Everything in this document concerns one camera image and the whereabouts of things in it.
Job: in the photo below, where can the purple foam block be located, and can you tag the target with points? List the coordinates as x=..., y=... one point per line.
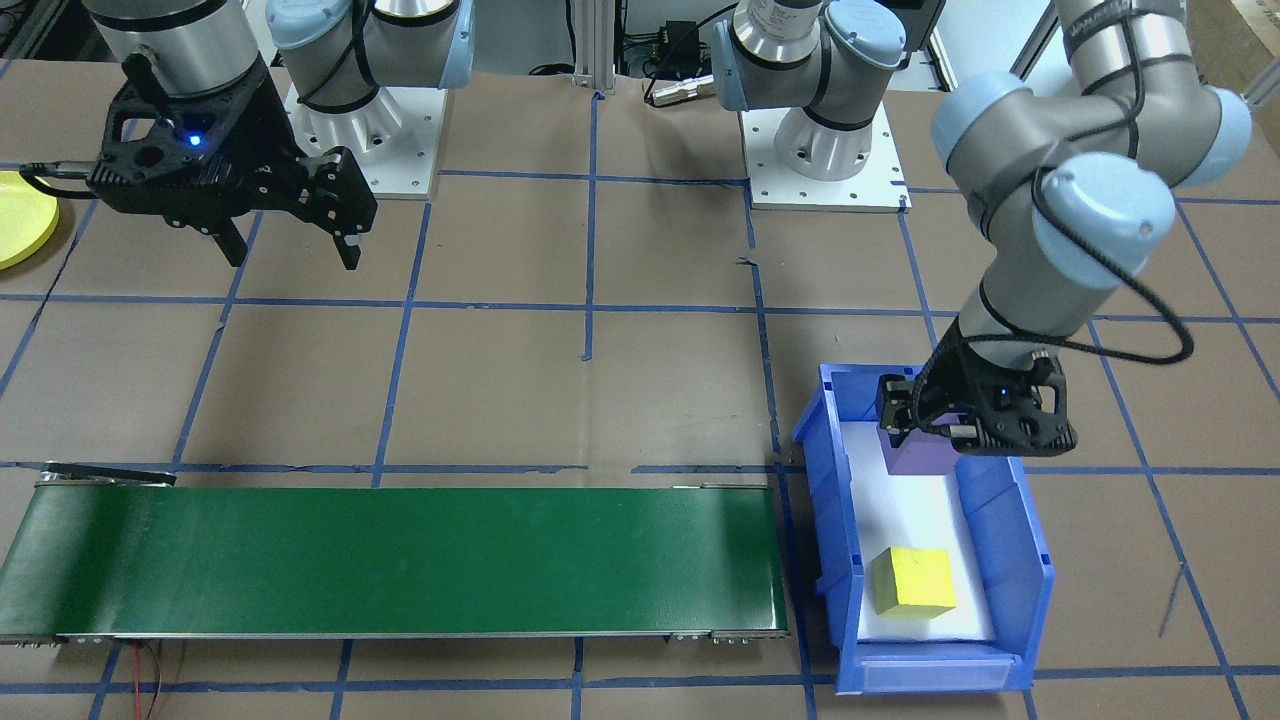
x=925, y=458

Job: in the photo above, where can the yellow foam block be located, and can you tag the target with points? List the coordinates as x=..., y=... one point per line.
x=915, y=582

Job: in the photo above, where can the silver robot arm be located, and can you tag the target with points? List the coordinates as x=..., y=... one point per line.
x=190, y=40
x=1100, y=210

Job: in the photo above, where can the yellow plate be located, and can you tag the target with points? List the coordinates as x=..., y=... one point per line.
x=20, y=220

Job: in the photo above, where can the white foam pad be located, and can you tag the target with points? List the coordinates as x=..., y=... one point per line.
x=930, y=510

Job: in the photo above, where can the blue plastic storage bin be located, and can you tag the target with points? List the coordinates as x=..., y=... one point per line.
x=1010, y=540

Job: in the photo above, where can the silver cylindrical connector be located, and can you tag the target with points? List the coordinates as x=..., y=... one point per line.
x=680, y=90

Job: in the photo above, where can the green conveyor belt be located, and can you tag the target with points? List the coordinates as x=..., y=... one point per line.
x=400, y=560

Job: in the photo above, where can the black power adapter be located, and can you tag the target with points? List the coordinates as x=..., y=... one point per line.
x=680, y=42

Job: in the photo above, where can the cardboard box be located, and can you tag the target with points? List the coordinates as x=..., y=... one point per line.
x=1235, y=50

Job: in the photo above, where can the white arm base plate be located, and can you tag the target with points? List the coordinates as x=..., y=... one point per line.
x=870, y=190
x=410, y=140

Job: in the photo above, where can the aluminium profile post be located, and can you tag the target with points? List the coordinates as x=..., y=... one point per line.
x=597, y=45

